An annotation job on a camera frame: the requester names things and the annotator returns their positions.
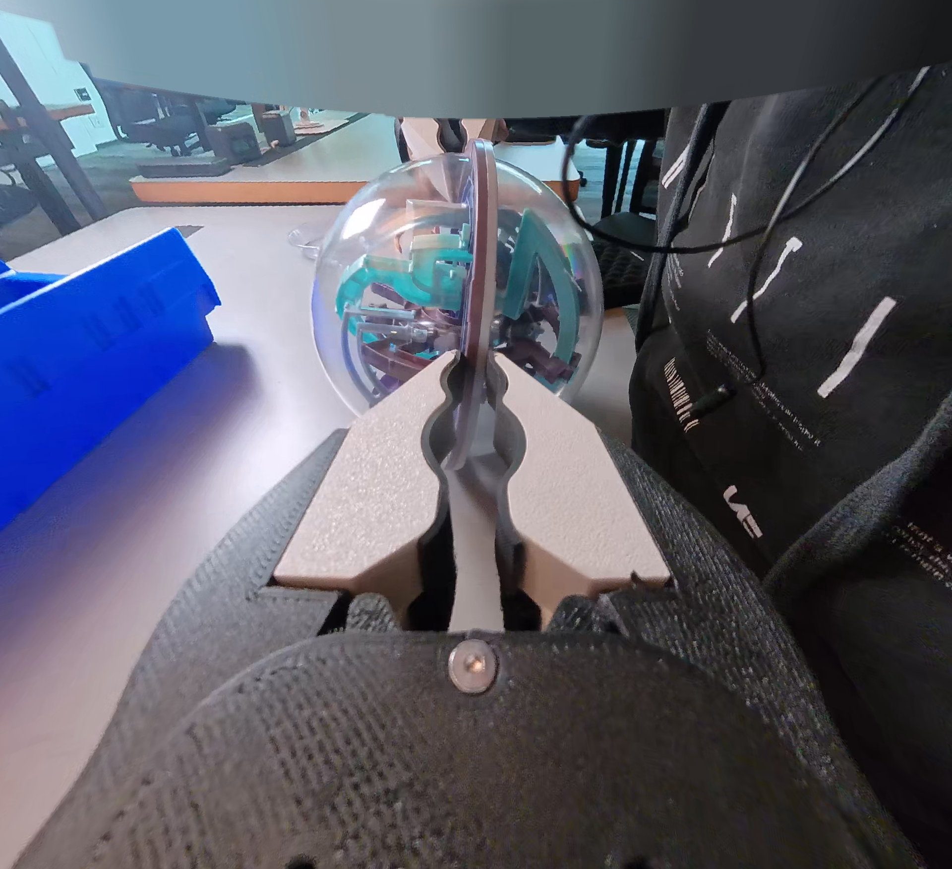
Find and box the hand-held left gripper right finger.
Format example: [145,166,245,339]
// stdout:
[489,356,675,626]

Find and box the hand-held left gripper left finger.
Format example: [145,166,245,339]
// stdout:
[270,350,462,626]

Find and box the clear plastic maze ball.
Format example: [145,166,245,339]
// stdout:
[311,138,603,470]

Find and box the black desk mat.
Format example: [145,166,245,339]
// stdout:
[223,112,373,167]

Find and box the orange-edged grey desk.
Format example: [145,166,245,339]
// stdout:
[130,112,581,206]

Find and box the black power station box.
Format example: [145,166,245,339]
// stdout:
[204,124,261,159]

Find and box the black perforated chair armrest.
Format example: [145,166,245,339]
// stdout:
[601,244,648,308]

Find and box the long black bar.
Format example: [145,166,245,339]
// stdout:
[137,156,232,178]

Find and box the person's black printed hoodie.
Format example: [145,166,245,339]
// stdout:
[628,65,952,869]

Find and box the black rolling office chair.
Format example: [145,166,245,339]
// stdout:
[97,84,239,156]

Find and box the blue plastic bin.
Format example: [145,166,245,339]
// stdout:
[0,228,223,531]

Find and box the thin black cable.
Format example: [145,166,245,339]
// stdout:
[561,69,934,416]

